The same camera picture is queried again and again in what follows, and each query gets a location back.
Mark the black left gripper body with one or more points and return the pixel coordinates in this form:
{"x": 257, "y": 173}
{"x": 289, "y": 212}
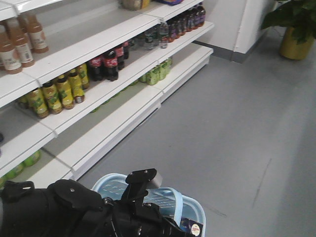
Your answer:
{"x": 124, "y": 221}

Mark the light blue plastic basket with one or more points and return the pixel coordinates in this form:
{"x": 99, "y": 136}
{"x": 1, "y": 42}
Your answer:
{"x": 170, "y": 201}

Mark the blue cookie box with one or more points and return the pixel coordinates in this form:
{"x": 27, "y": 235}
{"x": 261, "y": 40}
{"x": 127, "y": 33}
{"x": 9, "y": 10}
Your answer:
{"x": 191, "y": 226}

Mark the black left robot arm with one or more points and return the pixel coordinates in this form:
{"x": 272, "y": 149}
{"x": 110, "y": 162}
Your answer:
{"x": 68, "y": 209}

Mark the white supermarket shelf unit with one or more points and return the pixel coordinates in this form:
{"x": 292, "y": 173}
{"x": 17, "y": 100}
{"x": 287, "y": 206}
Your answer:
{"x": 77, "y": 31}

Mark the potted green plant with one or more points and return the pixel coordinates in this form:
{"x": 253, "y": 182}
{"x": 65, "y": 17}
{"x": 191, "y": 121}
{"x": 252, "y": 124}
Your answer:
{"x": 299, "y": 19}

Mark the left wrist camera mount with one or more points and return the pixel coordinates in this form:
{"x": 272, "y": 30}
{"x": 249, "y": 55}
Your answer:
{"x": 138, "y": 182}

